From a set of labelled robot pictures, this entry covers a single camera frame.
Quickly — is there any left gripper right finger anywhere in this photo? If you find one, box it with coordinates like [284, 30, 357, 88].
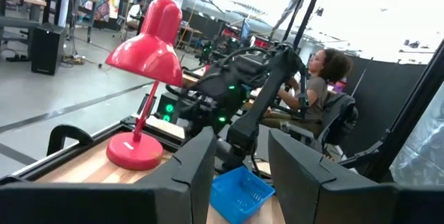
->
[268, 128, 398, 224]

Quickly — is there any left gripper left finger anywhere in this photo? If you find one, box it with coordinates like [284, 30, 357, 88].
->
[135, 126, 218, 224]

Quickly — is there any blue plastic basket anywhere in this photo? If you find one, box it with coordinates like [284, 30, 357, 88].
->
[209, 166, 276, 224]

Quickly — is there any person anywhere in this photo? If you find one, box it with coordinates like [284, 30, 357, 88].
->
[124, 0, 146, 31]
[259, 47, 354, 138]

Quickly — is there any black office chair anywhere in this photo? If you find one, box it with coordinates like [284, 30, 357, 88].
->
[280, 91, 359, 157]

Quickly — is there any background robot workstation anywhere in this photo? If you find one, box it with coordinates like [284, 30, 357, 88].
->
[199, 26, 275, 58]

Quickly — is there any black partition curtain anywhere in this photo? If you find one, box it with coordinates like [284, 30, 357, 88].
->
[341, 55, 429, 155]

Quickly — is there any red desk lamp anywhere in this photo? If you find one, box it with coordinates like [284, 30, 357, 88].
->
[105, 0, 184, 172]

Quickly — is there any black support pole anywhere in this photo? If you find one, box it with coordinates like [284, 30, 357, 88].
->
[270, 0, 329, 50]

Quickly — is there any grey mottled sheet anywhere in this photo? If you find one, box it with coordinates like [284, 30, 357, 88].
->
[388, 80, 444, 187]

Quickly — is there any floor power strip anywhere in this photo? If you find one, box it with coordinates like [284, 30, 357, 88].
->
[61, 53, 86, 66]

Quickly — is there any black speaker box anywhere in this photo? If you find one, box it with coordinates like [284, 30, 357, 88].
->
[30, 22, 67, 76]

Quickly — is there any white paper roll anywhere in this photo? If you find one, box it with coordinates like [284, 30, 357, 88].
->
[57, 0, 70, 28]

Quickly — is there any wooden workbench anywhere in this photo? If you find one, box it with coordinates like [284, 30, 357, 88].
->
[0, 0, 48, 44]

